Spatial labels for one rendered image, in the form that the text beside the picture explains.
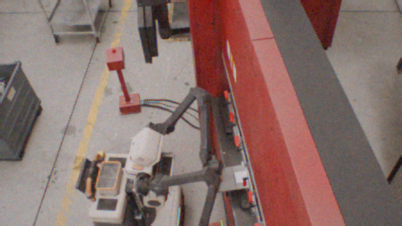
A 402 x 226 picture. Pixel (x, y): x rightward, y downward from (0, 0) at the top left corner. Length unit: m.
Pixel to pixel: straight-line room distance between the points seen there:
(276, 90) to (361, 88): 3.37
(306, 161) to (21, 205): 3.35
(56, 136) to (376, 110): 3.46
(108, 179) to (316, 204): 2.00
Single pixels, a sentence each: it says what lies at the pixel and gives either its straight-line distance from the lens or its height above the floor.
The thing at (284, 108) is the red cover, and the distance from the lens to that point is 1.50.
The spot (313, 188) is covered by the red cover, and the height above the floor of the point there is 2.30.
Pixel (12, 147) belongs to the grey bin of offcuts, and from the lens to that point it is 4.42.
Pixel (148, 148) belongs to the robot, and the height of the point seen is 1.37.
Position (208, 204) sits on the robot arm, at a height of 1.23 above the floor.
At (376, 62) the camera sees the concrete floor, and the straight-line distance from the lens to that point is 5.24.
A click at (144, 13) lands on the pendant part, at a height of 1.57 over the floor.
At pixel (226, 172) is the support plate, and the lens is 2.84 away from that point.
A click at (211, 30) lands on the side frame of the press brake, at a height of 1.59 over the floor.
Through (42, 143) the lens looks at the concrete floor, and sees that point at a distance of 4.64.
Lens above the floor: 3.44
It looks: 51 degrees down
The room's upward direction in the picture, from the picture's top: 5 degrees counter-clockwise
